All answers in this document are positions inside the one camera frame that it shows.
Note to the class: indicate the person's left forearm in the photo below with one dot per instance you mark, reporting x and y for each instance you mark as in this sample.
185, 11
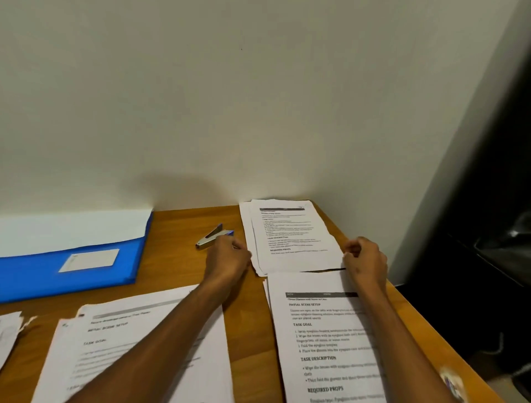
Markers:
157, 344

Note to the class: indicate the person's right forearm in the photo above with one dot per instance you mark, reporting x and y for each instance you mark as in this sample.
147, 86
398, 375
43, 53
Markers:
398, 344

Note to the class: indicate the small printed paper stack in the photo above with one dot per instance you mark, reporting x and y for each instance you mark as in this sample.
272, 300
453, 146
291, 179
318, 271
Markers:
290, 236

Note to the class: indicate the small round patterned object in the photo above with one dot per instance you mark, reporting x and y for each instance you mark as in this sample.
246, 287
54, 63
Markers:
453, 382

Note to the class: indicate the person's right fingers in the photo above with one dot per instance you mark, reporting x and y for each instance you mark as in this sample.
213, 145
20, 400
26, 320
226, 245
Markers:
354, 247

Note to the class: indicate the printed paper stack bold headings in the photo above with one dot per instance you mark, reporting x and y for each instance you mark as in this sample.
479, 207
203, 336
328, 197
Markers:
319, 336

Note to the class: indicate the person's left fingers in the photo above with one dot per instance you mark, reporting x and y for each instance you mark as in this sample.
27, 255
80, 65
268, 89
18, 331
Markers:
244, 254

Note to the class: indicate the person's right hand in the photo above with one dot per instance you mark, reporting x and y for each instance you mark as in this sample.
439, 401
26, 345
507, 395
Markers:
369, 263

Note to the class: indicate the torn white paper sheets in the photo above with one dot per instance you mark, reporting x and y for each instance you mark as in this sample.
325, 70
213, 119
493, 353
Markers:
8, 334

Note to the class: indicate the black cabinet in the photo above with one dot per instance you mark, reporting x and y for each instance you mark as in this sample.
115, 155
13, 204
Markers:
493, 207

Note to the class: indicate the person's left hand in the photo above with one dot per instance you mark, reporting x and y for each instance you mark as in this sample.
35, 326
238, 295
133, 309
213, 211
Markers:
224, 259

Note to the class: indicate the blue plastic folder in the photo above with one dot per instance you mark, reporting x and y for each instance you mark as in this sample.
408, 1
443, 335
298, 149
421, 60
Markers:
37, 276

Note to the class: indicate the silver and blue stapler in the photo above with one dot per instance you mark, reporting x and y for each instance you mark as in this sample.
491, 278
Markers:
210, 238

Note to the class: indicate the blank white paper sheets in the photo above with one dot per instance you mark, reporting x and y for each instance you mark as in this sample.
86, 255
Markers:
70, 230

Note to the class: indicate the wide printed paper stack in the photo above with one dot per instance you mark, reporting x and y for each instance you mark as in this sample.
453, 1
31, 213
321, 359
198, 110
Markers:
108, 332

